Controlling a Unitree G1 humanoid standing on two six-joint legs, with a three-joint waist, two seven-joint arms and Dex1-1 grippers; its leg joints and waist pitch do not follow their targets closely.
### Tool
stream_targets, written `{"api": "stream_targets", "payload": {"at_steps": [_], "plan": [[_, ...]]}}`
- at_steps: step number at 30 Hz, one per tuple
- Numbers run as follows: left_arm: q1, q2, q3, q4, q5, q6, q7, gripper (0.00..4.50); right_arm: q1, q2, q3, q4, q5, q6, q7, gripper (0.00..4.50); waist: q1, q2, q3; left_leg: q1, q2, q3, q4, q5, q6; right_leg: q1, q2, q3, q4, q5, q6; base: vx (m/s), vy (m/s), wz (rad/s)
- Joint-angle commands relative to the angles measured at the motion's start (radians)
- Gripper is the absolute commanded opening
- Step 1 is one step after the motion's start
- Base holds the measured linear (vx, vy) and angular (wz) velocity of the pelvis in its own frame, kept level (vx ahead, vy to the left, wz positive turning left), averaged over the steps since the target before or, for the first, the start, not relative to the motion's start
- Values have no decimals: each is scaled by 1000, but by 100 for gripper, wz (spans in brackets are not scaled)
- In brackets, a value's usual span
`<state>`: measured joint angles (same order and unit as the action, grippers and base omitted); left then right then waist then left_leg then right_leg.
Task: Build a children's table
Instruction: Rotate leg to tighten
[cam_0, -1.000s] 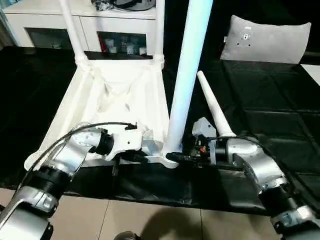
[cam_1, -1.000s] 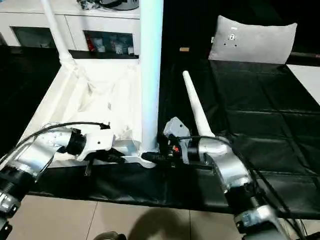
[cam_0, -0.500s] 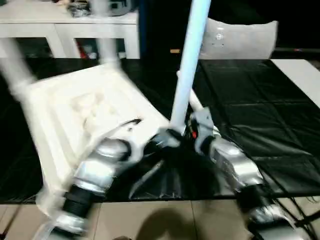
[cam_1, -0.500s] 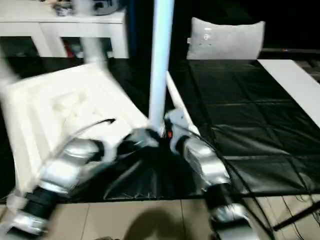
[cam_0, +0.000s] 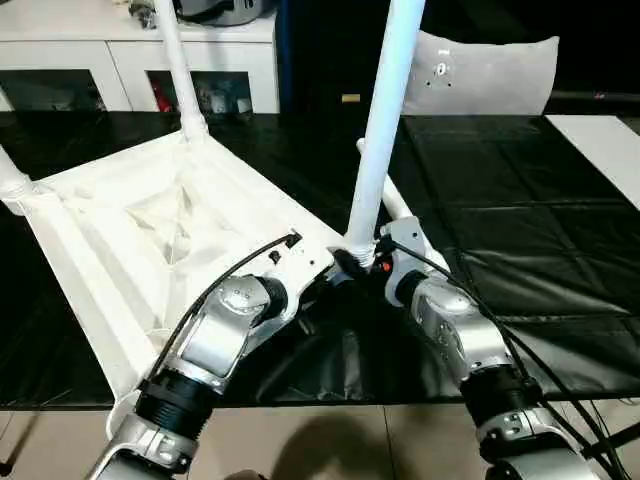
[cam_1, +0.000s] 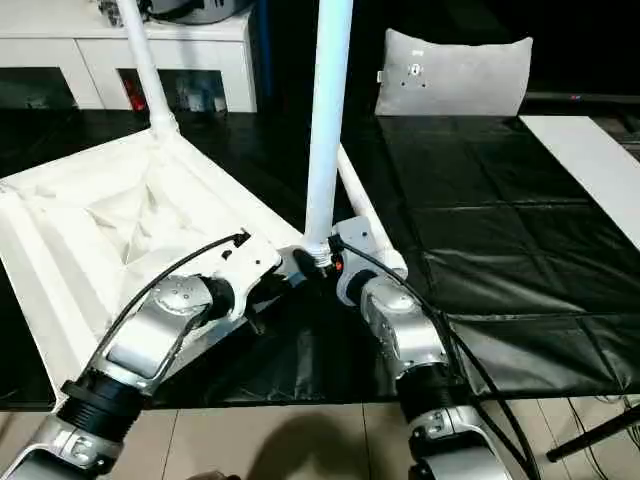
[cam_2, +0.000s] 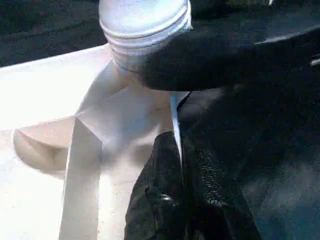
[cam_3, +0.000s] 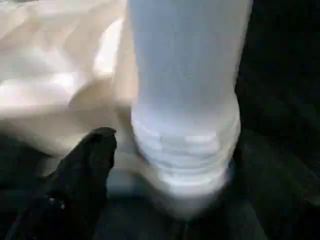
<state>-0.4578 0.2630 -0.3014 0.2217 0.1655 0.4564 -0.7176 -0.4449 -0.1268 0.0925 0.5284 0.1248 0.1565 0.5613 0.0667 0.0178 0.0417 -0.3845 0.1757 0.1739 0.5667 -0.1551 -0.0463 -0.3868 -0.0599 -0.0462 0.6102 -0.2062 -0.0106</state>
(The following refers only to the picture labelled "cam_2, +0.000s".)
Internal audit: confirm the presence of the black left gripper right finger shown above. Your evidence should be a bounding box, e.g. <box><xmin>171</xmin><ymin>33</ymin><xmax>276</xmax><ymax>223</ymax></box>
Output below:
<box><xmin>183</xmin><ymin>139</ymin><xmax>263</xmax><ymax>240</ymax></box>

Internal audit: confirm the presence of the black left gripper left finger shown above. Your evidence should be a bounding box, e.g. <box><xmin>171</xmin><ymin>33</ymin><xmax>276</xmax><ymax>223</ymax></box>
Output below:
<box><xmin>124</xmin><ymin>131</ymin><xmax>187</xmax><ymax>240</ymax></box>

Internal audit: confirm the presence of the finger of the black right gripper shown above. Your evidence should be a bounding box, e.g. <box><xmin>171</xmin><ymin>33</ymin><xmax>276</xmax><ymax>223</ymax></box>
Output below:
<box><xmin>138</xmin><ymin>27</ymin><xmax>276</xmax><ymax>92</ymax></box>

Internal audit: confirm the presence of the white plastic table leg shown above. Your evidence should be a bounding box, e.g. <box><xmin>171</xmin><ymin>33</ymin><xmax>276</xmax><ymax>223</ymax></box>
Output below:
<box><xmin>98</xmin><ymin>0</ymin><xmax>195</xmax><ymax>75</ymax></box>

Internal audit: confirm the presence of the white plastic table top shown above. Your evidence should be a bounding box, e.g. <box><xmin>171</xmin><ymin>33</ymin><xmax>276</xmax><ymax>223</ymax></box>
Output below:
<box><xmin>0</xmin><ymin>44</ymin><xmax>191</xmax><ymax>240</ymax></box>

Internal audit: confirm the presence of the black mat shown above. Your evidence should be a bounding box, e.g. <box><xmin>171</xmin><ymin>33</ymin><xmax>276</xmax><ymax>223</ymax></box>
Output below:
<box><xmin>0</xmin><ymin>0</ymin><xmax>320</xmax><ymax>240</ymax></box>

